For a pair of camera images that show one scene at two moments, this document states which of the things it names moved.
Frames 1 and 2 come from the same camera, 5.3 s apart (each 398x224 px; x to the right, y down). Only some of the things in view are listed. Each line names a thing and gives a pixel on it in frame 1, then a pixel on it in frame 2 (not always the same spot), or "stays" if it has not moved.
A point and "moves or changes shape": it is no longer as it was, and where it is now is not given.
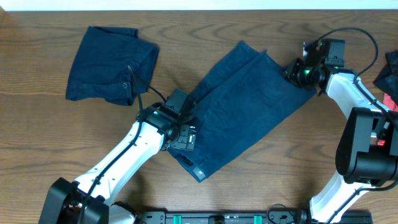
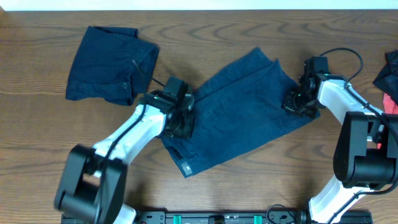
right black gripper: [291, 74] -> [288, 104]
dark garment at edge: [387, 79] stays
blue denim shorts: [246, 98] moves or changes shape
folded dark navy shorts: [99, 70] stays
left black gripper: [185, 140] -> [181, 125]
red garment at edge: [389, 102] stays
